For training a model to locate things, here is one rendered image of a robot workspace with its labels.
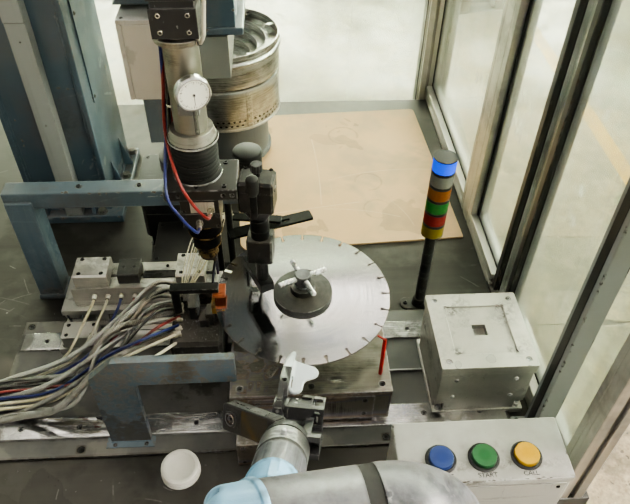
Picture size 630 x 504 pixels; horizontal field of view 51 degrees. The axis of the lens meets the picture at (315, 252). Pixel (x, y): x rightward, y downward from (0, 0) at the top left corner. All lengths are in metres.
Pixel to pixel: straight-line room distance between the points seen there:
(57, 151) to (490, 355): 1.07
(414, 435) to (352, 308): 0.26
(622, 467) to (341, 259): 1.32
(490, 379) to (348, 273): 0.33
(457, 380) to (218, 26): 0.78
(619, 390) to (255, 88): 1.11
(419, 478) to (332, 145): 1.50
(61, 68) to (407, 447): 1.06
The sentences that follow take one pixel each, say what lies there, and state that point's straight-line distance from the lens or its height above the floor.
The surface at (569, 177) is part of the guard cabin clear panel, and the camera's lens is 1.21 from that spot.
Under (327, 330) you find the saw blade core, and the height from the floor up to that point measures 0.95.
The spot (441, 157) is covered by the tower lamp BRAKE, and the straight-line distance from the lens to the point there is 1.24.
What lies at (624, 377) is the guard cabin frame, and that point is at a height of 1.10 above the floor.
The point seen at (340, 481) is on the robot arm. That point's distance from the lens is 0.54.
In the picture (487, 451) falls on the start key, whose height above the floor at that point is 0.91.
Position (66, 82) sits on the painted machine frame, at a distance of 1.59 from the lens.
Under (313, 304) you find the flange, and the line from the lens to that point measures 1.21.
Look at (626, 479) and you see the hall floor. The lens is 2.31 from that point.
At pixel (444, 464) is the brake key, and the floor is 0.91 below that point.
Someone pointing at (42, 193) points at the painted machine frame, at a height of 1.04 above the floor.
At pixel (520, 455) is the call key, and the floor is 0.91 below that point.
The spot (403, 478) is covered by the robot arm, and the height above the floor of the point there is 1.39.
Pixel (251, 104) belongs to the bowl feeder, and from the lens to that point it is 1.73.
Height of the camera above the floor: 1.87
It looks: 44 degrees down
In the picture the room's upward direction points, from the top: 1 degrees clockwise
